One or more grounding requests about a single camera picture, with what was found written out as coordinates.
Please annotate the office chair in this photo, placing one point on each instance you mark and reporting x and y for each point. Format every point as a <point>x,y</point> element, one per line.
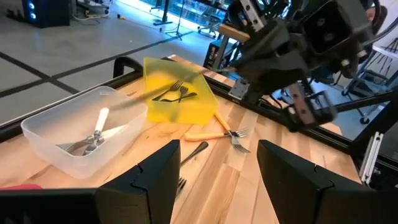
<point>211,23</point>

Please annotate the person's hand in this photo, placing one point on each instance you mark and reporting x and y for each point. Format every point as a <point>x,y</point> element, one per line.
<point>370,14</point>

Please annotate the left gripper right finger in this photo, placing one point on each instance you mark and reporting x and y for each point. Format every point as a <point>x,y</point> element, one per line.
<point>295,186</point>

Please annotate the black wheeled cart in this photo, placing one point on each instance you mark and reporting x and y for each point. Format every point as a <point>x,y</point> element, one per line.
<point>357,82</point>

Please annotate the black floor stand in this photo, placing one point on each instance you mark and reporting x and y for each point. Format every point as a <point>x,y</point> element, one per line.
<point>165,12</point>

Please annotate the silver aluminium extrusion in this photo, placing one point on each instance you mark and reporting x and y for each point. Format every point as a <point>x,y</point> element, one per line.
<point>371,158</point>

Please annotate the black computer blue lights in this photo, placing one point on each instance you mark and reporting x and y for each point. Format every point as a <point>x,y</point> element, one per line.
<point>46,15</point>

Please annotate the pink plastic bin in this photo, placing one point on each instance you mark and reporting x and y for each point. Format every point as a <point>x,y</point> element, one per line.
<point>18,187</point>

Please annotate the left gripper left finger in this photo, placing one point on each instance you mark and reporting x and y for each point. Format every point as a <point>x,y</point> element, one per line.
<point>149,186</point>

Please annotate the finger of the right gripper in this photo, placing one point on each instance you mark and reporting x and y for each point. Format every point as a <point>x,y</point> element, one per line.
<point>273,74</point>
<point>270,43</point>

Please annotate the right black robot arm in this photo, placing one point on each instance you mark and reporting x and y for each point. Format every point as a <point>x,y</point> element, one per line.
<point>363,40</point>

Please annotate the black fork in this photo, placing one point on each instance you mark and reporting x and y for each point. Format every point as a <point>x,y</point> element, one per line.
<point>199,149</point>
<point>183,91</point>
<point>149,93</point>
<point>175,85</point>
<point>189,95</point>

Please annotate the silver corner bracket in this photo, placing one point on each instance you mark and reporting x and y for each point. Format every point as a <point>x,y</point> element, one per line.
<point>237,90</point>

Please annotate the wooden table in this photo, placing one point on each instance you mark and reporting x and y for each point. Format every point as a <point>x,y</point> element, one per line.
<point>233,32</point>

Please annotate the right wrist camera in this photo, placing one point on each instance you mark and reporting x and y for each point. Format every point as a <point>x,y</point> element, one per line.
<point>329,25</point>

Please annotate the clear plastic bin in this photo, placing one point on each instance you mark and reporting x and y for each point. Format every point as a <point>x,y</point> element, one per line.
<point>56,112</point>

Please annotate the black arched bracket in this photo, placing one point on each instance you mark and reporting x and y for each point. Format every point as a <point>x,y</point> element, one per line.
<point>119,62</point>

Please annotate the yellow plastic bin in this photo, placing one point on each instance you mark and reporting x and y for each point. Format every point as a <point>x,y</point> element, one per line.
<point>186,116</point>

